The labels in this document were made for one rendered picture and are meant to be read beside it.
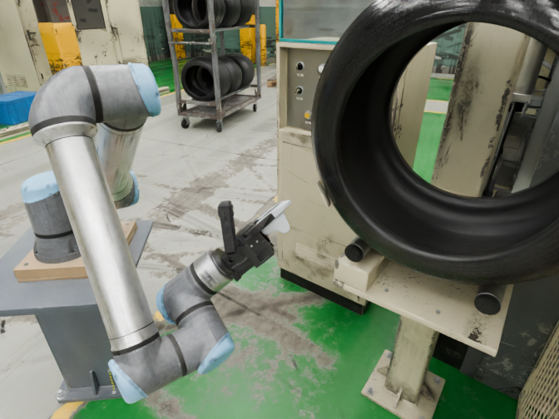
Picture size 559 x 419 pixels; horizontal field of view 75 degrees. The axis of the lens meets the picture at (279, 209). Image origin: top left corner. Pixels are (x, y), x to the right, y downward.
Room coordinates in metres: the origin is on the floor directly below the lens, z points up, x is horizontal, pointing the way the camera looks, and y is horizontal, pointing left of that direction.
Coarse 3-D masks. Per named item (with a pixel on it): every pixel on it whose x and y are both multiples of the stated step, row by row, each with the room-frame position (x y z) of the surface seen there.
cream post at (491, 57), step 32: (480, 32) 0.92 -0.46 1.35; (512, 32) 0.88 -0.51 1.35; (480, 64) 0.91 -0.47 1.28; (512, 64) 0.87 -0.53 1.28; (480, 96) 0.90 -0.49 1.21; (448, 128) 0.93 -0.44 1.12; (480, 128) 0.89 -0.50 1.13; (448, 160) 0.92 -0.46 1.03; (480, 160) 0.88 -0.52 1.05; (480, 192) 0.89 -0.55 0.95; (416, 352) 0.89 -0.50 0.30; (416, 384) 0.88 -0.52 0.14
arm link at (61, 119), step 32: (64, 96) 0.70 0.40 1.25; (32, 128) 0.66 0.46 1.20; (64, 128) 0.66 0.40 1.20; (96, 128) 0.72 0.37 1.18; (64, 160) 0.63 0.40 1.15; (96, 160) 0.67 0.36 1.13; (64, 192) 0.61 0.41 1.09; (96, 192) 0.62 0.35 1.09; (96, 224) 0.58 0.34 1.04; (96, 256) 0.54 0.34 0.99; (128, 256) 0.57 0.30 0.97; (96, 288) 0.52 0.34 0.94; (128, 288) 0.52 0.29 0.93; (128, 320) 0.49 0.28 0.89; (128, 352) 0.45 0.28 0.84; (160, 352) 0.47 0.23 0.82; (128, 384) 0.41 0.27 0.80; (160, 384) 0.44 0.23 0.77
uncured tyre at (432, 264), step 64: (384, 0) 0.68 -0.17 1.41; (448, 0) 0.60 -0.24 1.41; (512, 0) 0.55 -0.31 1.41; (384, 64) 0.93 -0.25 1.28; (320, 128) 0.72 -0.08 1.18; (384, 128) 0.92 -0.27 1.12; (384, 192) 0.86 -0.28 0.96; (448, 192) 0.83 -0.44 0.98; (384, 256) 0.65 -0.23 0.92; (448, 256) 0.55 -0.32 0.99; (512, 256) 0.49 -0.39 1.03
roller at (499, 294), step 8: (480, 288) 0.55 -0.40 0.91; (488, 288) 0.53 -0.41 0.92; (496, 288) 0.53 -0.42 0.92; (504, 288) 0.55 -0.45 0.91; (480, 296) 0.52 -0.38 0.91; (488, 296) 0.51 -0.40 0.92; (496, 296) 0.51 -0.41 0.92; (480, 304) 0.52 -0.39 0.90; (488, 304) 0.51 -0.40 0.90; (496, 304) 0.50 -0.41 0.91; (488, 312) 0.51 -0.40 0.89; (496, 312) 0.50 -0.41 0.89
